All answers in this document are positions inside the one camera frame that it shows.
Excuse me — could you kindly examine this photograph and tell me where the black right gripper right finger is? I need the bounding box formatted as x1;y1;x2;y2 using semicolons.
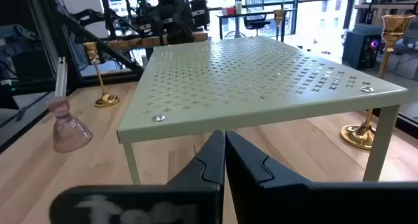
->
225;131;418;224

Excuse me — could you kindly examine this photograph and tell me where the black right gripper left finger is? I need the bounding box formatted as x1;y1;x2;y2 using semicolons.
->
48;129;226;224

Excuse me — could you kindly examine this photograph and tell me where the brass candlestick holder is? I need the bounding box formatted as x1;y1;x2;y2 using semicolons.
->
82;41;121;108
273;8;285;42
339;14;417;151

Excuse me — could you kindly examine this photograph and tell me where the pink ribbed glass candle holder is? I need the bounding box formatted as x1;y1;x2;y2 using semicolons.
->
45;95;94;153

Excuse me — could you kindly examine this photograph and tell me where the green perforated metal shelf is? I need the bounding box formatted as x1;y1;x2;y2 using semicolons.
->
116;35;411;185

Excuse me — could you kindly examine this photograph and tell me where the black office chair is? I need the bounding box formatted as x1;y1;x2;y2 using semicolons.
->
243;0;272;37

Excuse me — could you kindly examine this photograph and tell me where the black computer tower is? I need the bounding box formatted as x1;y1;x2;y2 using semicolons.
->
342;24;383;71

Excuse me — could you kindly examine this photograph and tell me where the white metal bracket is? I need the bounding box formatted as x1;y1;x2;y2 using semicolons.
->
54;56;69;98

